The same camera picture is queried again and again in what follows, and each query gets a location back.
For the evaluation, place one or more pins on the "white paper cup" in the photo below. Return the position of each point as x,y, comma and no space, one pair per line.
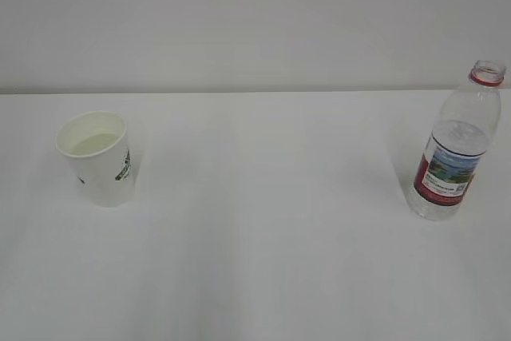
96,146

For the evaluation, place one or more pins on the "clear water bottle red label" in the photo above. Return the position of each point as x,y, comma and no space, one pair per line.
461,135

